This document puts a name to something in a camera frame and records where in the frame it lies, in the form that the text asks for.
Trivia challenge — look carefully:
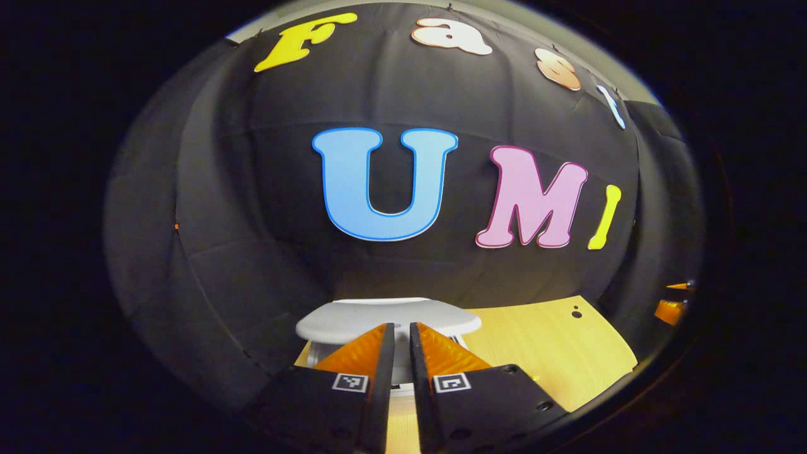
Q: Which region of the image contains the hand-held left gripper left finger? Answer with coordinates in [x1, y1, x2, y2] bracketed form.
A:
[249, 323, 395, 454]

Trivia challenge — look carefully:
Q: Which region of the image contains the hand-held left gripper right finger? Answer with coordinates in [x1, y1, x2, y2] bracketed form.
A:
[410, 322, 568, 454]

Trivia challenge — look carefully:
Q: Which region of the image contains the white desktop garbage bin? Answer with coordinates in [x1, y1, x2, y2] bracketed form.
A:
[295, 298, 483, 398]

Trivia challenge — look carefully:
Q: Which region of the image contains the wooden desktop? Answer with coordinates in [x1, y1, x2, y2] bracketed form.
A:
[293, 295, 639, 454]

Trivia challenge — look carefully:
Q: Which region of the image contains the black backdrop cloth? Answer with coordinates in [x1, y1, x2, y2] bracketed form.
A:
[104, 3, 705, 410]

